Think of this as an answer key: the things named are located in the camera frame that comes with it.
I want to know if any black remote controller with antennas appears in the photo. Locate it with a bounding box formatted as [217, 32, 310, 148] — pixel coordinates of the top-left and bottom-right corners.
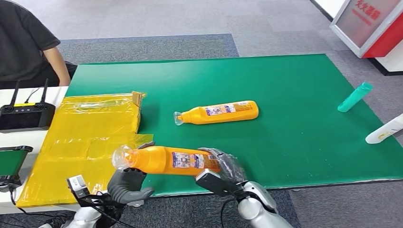
[0, 78, 57, 132]

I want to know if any orange bottle with clear cap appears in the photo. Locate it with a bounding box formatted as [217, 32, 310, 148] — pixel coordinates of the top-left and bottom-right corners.
[112, 145, 221, 177]
[173, 100, 259, 126]

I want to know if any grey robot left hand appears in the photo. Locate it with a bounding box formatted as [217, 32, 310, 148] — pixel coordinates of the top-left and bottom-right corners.
[107, 142, 155, 205]

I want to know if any black tablet with green screen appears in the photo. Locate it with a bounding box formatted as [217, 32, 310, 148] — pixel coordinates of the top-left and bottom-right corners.
[0, 145, 34, 190]

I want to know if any green table mat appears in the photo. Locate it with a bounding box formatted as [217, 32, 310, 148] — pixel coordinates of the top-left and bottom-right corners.
[64, 54, 403, 197]

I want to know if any yellow taped cardboard box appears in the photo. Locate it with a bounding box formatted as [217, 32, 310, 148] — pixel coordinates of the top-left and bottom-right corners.
[16, 92, 154, 209]

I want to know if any red and white sign stand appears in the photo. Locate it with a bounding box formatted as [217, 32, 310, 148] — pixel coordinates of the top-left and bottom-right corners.
[329, 0, 403, 76]

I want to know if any black tablet cable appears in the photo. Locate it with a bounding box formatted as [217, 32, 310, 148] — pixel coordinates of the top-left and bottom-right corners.
[9, 188, 68, 221]

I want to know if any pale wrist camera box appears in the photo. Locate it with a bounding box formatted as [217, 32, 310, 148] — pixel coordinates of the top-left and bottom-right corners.
[67, 175, 93, 208]
[195, 169, 240, 198]

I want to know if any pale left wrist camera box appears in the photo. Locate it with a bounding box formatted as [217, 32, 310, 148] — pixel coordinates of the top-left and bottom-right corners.
[67, 175, 93, 208]

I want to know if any person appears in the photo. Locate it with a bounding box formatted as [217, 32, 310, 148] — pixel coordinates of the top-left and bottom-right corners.
[0, 0, 78, 90]

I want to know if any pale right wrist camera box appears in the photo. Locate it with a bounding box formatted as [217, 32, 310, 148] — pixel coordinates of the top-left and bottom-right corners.
[195, 169, 240, 198]

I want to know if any white plastic bottle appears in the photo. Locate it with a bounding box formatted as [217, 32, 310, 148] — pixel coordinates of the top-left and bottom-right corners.
[365, 114, 403, 145]

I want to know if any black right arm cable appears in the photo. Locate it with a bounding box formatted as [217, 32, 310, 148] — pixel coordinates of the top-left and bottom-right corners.
[220, 197, 237, 228]

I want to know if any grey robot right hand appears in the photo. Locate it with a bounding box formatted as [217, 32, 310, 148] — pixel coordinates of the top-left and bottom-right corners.
[198, 148, 248, 184]

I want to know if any teal plastic bottle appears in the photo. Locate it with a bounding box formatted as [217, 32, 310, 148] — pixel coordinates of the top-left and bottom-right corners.
[337, 82, 374, 113]

